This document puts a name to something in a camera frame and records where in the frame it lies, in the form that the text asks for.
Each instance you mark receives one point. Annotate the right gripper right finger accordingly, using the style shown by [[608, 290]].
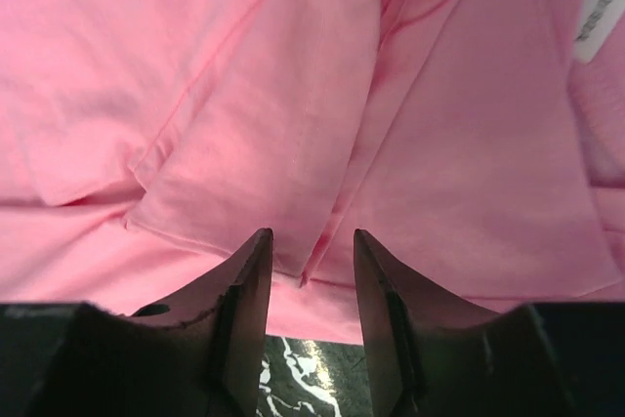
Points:
[[431, 353]]

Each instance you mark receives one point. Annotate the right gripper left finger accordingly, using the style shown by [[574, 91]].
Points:
[[195, 352]]

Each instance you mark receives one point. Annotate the pink t shirt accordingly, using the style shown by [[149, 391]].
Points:
[[481, 141]]

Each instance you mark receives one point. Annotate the black marbled table mat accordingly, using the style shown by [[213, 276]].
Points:
[[311, 378]]

